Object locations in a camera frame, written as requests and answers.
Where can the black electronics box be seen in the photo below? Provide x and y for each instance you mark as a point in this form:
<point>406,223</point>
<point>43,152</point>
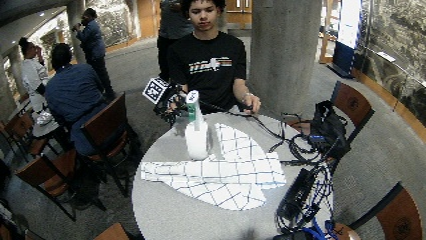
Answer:
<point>300,193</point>

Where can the the person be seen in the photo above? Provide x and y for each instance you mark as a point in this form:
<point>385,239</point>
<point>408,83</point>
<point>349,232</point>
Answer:
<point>208,70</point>

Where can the white and blue banner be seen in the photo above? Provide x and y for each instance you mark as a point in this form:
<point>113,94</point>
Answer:
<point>348,30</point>

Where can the white spray bottle green neck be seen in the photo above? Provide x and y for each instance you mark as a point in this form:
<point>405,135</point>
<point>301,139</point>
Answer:
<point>196,136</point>

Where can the wooden chair black frame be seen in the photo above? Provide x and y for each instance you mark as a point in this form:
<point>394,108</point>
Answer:
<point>47,176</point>
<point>113,233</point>
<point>353,105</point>
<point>400,216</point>
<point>20,131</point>
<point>107,130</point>

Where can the white checked cloth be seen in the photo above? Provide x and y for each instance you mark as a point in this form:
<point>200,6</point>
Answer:
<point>221,173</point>

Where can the black bag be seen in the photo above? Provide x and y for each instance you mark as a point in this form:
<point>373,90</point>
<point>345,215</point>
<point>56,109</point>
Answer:
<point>328,128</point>

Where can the grey concrete pillar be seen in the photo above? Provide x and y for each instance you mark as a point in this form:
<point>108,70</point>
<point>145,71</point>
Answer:
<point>284,50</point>

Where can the white marker cube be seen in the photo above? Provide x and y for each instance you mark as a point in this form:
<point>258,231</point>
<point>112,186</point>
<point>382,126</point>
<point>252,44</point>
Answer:
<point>155,90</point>

